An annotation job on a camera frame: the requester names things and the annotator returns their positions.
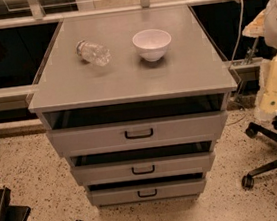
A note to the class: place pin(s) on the grey bottom drawer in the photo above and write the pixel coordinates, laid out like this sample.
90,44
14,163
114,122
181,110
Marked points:
147,192

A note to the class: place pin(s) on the grey drawer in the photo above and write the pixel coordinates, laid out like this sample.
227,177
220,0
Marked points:
80,141
147,192
143,169

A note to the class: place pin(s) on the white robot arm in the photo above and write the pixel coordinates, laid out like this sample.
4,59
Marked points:
265,25

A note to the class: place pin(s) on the grey drawer cabinet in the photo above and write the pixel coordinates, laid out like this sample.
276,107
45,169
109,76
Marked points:
190,78

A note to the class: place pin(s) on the grey top drawer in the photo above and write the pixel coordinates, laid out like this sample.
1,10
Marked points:
80,141

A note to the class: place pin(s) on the grey middle drawer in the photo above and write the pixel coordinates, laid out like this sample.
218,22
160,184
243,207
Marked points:
143,169

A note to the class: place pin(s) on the white ceramic bowl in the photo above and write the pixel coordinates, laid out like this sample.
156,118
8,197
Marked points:
151,44

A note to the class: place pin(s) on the clear plastic bottle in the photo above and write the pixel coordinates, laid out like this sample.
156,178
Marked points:
93,53

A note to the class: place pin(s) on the metal tripod pole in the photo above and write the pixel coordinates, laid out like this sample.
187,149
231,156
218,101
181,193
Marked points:
251,52

